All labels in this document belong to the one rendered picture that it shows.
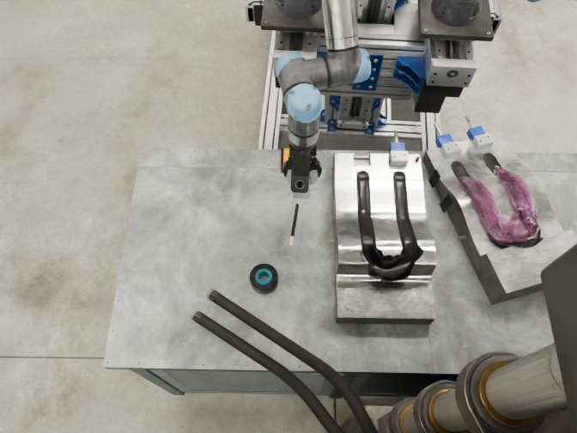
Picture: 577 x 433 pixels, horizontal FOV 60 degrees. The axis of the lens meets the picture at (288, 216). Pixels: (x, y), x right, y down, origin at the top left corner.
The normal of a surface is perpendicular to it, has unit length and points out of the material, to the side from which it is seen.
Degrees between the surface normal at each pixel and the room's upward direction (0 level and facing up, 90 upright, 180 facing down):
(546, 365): 67
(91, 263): 0
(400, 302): 0
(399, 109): 0
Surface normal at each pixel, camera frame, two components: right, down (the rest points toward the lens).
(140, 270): 0.00, -0.44
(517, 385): -0.99, 0.11
